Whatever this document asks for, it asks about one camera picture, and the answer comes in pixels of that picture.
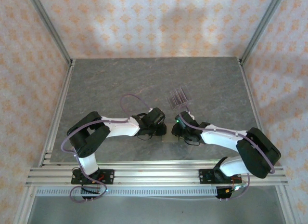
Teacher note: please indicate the beige card holder wallet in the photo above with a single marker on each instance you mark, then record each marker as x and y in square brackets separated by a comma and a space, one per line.
[169, 139]

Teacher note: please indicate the clear acrylic card rack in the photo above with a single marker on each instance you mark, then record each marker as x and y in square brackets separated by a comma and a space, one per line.
[179, 100]

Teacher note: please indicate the thin aluminium table edge rail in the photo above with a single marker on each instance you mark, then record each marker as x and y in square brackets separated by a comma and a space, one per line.
[156, 162]

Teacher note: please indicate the wide aluminium frame rail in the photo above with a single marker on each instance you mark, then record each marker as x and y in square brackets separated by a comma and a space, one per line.
[156, 175]

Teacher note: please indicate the aluminium table side rail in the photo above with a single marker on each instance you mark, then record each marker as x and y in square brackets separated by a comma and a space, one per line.
[57, 113]
[253, 108]

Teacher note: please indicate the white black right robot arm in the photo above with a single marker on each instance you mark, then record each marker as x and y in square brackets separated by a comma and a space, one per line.
[221, 138]

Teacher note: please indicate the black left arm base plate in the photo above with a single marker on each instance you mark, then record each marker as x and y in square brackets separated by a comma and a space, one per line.
[109, 177]

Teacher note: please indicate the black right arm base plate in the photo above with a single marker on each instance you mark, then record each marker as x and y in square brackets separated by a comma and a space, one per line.
[204, 177]

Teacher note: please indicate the large black bracket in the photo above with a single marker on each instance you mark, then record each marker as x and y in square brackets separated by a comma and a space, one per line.
[222, 196]

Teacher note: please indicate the aluminium frame leg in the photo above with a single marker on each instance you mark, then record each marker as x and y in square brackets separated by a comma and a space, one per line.
[286, 207]
[24, 207]

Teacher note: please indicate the aluminium frame post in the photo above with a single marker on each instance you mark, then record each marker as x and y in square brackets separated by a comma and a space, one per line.
[51, 29]
[260, 29]

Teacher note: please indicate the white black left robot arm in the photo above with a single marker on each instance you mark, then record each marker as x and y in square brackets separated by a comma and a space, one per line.
[120, 130]

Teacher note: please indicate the small black bracket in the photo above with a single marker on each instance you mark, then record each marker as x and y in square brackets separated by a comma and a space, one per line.
[87, 199]

